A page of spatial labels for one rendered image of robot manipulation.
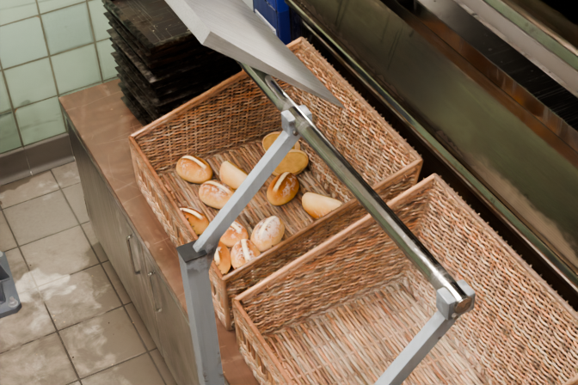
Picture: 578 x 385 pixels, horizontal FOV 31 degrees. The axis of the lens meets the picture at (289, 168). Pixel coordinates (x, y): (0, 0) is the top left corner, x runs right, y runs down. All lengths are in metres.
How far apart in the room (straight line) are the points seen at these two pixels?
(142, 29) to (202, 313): 0.87
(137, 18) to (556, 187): 1.19
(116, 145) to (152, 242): 0.39
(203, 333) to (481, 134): 0.64
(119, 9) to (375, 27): 0.71
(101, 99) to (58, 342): 0.70
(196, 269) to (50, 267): 1.46
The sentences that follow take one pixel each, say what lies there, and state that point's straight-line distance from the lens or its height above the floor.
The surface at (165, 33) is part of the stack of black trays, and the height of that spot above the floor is 0.90.
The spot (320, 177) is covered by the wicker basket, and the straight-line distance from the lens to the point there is 2.56.
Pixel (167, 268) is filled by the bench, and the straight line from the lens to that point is 2.39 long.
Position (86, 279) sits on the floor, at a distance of 3.24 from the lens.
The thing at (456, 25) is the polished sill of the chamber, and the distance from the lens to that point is 2.01.
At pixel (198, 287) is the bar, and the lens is 1.92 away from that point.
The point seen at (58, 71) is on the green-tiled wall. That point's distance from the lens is 3.51.
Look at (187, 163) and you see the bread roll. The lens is 2.56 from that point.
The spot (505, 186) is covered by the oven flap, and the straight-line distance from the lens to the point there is 1.98.
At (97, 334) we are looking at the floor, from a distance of 3.08.
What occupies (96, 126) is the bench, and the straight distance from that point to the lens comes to 2.83.
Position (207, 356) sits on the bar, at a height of 0.69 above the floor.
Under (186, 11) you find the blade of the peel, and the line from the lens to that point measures 1.87.
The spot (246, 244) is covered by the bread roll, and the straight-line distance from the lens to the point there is 2.32.
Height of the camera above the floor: 2.24
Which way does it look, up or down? 40 degrees down
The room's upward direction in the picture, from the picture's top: 4 degrees counter-clockwise
